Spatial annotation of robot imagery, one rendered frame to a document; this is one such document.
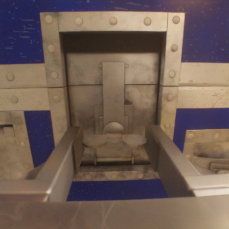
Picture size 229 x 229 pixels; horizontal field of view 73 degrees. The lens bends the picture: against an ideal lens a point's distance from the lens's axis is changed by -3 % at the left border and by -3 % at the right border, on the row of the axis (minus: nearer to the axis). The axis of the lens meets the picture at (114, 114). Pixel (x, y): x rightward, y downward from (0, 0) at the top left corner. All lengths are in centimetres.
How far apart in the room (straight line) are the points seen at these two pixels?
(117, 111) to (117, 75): 4
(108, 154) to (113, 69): 10
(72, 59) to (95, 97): 4
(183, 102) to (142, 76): 5
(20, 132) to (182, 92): 17
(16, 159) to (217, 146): 25
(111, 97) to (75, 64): 5
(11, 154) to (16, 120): 6
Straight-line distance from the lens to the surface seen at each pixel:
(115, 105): 17
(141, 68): 17
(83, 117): 18
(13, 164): 24
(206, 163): 23
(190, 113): 18
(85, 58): 17
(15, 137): 22
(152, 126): 16
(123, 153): 20
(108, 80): 16
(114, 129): 17
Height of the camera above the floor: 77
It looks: 2 degrees up
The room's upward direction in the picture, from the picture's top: 89 degrees clockwise
